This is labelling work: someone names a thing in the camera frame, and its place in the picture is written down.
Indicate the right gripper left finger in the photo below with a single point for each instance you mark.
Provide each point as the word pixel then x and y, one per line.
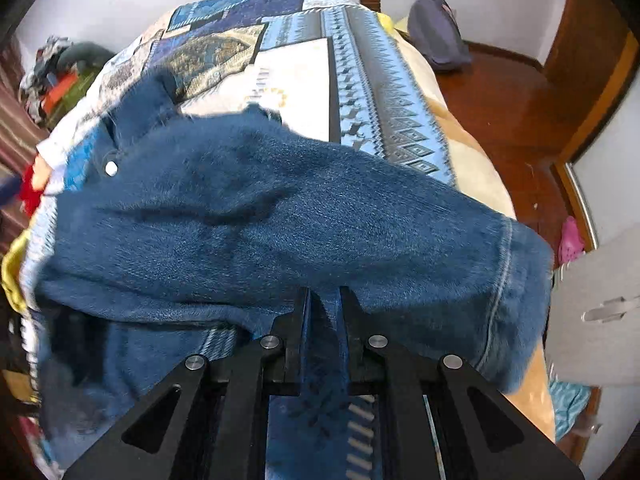
pixel 205 419

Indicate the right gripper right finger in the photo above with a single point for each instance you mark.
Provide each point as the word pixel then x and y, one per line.
pixel 440 419

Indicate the blue denim jacket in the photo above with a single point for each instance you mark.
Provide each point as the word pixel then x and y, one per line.
pixel 191 233

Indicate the grey cardboard box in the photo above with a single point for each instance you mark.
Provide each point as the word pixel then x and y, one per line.
pixel 593 328

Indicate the pink slipper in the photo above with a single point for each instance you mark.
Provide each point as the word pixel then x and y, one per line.
pixel 571 245

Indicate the yellow fleece blanket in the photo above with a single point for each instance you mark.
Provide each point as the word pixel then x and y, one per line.
pixel 10 273

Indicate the beige blanket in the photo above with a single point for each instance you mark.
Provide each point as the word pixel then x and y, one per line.
pixel 478 178

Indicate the red plush toy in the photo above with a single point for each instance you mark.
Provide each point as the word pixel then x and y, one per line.
pixel 35 180

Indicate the striped red curtain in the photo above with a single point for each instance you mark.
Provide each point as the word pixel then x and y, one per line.
pixel 19 137

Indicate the blue patchwork bedspread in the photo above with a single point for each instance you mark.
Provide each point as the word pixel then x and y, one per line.
pixel 326 68

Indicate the green basket of clutter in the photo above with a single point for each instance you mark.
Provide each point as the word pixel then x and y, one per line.
pixel 63 72

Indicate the grey blue backpack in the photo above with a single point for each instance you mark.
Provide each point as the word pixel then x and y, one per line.
pixel 434 32

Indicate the wooden door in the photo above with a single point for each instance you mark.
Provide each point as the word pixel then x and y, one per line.
pixel 593 60

